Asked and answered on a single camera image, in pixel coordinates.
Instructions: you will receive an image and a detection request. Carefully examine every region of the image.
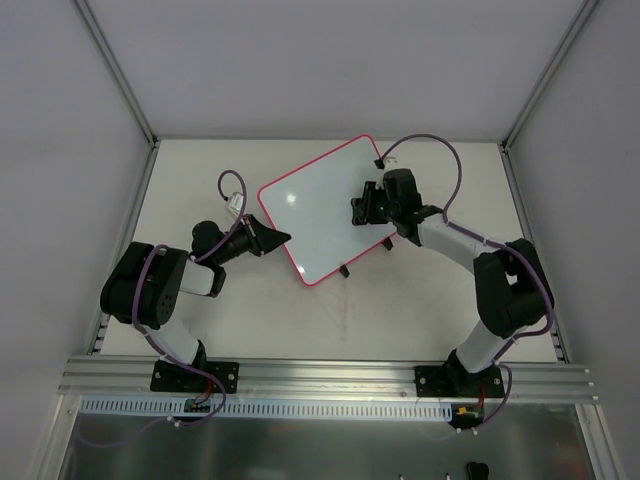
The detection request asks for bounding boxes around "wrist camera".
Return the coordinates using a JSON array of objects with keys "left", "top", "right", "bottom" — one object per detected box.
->
[
  {"left": 374, "top": 156, "right": 399, "bottom": 174},
  {"left": 225, "top": 191, "right": 246, "bottom": 218}
]

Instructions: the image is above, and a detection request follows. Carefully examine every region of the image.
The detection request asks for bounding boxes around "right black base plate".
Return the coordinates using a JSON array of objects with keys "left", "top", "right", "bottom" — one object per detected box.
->
[{"left": 414, "top": 364, "right": 505, "bottom": 399}]

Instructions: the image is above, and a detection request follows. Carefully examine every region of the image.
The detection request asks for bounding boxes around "left frame post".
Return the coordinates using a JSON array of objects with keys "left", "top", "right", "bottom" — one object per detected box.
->
[{"left": 71, "top": 0, "right": 157, "bottom": 147}]

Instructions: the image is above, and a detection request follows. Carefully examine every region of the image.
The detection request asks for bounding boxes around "aluminium mounting rail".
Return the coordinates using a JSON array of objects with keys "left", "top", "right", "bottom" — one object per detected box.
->
[{"left": 57, "top": 355, "right": 600, "bottom": 404}]

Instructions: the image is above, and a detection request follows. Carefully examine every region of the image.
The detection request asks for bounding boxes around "right frame post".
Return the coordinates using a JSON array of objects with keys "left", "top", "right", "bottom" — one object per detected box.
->
[{"left": 501, "top": 0, "right": 601, "bottom": 152}]

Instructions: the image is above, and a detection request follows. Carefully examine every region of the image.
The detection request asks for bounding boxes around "frame post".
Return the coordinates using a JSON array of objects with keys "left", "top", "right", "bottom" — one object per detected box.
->
[
  {"left": 71, "top": 0, "right": 157, "bottom": 147},
  {"left": 501, "top": 0, "right": 601, "bottom": 152}
]

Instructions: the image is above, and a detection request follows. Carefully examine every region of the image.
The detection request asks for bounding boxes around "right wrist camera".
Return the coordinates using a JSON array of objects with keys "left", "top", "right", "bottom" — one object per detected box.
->
[{"left": 374, "top": 156, "right": 399, "bottom": 174}]

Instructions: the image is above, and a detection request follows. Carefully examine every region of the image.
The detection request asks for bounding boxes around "purple cable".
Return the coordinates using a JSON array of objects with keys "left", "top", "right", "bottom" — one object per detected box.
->
[
  {"left": 74, "top": 170, "right": 246, "bottom": 449},
  {"left": 379, "top": 132, "right": 556, "bottom": 441}
]

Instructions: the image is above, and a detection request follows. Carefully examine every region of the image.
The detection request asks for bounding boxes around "black object bottom edge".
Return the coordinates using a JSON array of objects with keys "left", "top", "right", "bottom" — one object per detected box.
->
[{"left": 466, "top": 462, "right": 490, "bottom": 480}]

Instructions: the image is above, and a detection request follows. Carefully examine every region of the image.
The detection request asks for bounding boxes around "slotted cable duct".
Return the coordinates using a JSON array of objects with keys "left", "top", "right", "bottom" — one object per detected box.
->
[{"left": 79, "top": 396, "right": 453, "bottom": 423}]

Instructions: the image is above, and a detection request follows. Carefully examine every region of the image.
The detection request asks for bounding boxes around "pink framed whiteboard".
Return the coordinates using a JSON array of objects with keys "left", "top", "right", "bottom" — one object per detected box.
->
[{"left": 257, "top": 134, "right": 395, "bottom": 287}]

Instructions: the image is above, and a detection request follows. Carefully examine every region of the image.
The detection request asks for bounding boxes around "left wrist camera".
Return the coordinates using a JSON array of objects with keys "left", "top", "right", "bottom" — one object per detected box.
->
[{"left": 225, "top": 191, "right": 246, "bottom": 218}]

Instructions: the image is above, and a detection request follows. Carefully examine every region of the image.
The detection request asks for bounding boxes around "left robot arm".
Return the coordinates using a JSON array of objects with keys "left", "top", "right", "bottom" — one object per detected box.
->
[{"left": 100, "top": 215, "right": 291, "bottom": 390}]

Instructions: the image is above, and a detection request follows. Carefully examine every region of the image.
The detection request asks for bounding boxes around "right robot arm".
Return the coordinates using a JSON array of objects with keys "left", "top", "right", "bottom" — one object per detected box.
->
[{"left": 350, "top": 168, "right": 555, "bottom": 396}]

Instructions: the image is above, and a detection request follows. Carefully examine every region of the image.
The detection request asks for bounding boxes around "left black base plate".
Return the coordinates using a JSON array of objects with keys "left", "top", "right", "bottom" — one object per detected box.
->
[{"left": 149, "top": 360, "right": 240, "bottom": 394}]

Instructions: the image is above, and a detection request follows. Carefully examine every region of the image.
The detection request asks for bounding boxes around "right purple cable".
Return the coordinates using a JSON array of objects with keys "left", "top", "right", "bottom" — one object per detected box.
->
[{"left": 379, "top": 132, "right": 556, "bottom": 441}]

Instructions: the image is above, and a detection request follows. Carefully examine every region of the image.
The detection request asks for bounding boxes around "black whiteboard eraser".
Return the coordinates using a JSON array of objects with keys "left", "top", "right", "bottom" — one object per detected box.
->
[{"left": 350, "top": 196, "right": 371, "bottom": 212}]

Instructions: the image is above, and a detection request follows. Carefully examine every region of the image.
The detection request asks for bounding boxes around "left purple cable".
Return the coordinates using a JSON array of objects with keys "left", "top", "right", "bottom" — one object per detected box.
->
[{"left": 74, "top": 170, "right": 246, "bottom": 449}]

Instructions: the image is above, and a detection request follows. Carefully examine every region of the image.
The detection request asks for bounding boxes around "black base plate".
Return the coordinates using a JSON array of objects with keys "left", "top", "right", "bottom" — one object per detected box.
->
[
  {"left": 149, "top": 360, "right": 240, "bottom": 394},
  {"left": 414, "top": 364, "right": 505, "bottom": 399}
]

